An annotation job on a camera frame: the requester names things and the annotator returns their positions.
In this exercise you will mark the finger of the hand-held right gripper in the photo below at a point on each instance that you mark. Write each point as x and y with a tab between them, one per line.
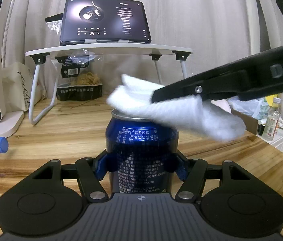
181	91

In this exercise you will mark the clear plastic bag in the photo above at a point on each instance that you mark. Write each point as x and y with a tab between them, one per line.
54	23

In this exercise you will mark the cardboard box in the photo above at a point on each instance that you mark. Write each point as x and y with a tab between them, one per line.
248	123

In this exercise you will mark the white folding lap table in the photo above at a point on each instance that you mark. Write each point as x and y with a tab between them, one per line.
111	50

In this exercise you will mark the dark tablet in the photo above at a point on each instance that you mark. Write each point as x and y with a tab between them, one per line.
106	17

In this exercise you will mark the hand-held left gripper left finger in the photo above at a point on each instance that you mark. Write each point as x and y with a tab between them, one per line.
100	167

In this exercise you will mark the beige curtain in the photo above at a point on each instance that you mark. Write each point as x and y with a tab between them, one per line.
194	17

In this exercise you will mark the white cleaning cloth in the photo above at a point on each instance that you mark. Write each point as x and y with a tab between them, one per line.
136	103

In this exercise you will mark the clear snack bag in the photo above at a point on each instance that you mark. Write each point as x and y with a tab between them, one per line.
81	85

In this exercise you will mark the crumpled plastic bag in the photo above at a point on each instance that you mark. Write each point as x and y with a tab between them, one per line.
246	108

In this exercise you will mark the blue drink can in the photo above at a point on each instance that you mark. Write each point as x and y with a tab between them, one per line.
141	150

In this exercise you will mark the white paper bag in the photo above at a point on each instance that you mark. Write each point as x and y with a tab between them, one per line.
18	85

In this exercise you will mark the small glass bottle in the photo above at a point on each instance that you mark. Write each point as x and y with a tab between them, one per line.
272	123

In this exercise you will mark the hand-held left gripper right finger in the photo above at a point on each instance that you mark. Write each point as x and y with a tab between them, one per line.
182	168

